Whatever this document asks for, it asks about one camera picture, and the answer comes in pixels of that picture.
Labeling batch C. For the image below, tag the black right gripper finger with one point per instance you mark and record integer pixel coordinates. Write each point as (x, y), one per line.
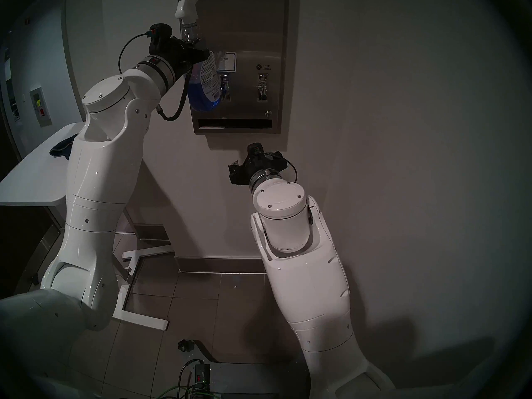
(235, 178)
(233, 167)

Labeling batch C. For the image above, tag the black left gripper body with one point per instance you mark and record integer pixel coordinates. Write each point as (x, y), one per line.
(181, 55)

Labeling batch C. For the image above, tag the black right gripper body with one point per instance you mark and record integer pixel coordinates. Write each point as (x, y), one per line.
(248, 173)

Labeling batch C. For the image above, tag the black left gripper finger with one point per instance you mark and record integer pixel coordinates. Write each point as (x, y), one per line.
(200, 55)

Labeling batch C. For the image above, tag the blue cleaner spray bottle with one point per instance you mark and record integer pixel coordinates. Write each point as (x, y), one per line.
(203, 99)

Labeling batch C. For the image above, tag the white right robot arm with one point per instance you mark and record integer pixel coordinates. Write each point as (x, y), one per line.
(311, 286)

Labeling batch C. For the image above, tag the grey robot base platform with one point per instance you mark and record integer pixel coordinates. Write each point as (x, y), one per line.
(257, 381)

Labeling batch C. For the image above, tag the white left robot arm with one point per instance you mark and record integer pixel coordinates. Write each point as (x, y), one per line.
(99, 173)

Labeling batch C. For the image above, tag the white blue-edged dispenser sticker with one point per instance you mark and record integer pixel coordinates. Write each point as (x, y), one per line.
(227, 62)

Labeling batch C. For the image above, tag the chrome dispenser lever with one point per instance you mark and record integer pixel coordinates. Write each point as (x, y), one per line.
(225, 88)
(262, 87)

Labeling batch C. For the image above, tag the small free label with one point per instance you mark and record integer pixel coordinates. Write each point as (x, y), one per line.
(263, 67)

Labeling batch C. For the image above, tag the dark blue cloth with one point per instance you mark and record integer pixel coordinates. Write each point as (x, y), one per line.
(62, 146)

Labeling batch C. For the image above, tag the black star knob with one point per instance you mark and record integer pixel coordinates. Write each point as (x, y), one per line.
(185, 346)

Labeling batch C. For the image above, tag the black box with red light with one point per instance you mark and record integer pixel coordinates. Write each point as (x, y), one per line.
(202, 377)

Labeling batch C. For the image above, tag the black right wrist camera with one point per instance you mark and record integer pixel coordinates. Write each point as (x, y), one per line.
(257, 151)

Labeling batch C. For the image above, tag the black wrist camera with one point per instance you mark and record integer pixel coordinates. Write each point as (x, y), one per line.
(160, 36)
(257, 151)

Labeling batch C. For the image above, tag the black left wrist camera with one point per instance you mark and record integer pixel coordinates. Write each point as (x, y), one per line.
(160, 36)

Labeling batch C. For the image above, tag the stainless steel wall dispenser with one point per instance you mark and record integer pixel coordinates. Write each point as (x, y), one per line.
(249, 36)

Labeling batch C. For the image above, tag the white wall switch box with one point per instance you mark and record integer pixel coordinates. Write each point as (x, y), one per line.
(37, 107)

